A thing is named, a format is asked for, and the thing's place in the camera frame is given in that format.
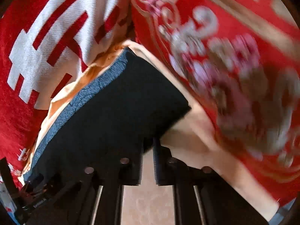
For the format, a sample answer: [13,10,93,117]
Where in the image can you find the black pants with blue trim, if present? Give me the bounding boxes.
[23,47,190,181]

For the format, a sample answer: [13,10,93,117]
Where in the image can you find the peach cloth mat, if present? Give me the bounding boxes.
[35,40,282,224]

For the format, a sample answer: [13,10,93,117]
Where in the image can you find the red embroidered pillow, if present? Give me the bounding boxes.
[131,0,299,205]

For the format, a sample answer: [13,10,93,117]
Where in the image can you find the red blanket with white characters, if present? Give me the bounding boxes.
[1,0,130,187]

